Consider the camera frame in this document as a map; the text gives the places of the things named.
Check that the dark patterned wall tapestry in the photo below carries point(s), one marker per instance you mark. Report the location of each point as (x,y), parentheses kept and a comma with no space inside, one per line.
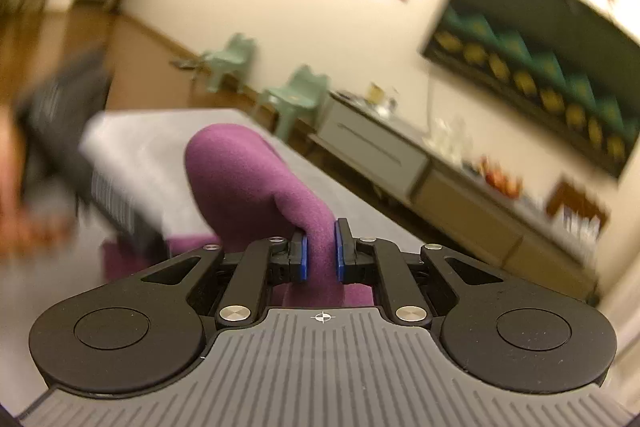
(525,47)

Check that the purple garment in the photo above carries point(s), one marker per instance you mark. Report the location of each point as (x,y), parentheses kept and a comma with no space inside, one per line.
(240,177)

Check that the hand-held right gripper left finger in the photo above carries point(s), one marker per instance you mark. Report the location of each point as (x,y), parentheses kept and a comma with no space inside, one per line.
(300,257)

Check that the grey storage box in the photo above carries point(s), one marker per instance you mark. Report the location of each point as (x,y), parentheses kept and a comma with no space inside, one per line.
(580,224)

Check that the green child chair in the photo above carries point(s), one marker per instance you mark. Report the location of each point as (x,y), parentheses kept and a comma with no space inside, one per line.
(227,59)
(295,99)

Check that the brown framed board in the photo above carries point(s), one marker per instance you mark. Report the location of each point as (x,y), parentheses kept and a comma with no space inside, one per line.
(570,199)

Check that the orange fruit bowl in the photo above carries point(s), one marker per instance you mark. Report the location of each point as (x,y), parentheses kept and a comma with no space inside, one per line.
(500,177)

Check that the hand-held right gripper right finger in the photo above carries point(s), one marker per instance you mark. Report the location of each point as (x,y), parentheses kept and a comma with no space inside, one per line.
(341,254)

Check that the person's left hand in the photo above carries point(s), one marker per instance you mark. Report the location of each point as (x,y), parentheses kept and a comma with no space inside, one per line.
(10,217)

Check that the grey and brown cabinet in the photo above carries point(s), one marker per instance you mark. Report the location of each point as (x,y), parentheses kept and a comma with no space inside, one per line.
(450,207)

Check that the small yellow container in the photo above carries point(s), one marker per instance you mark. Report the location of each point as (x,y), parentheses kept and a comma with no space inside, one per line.
(377,94)

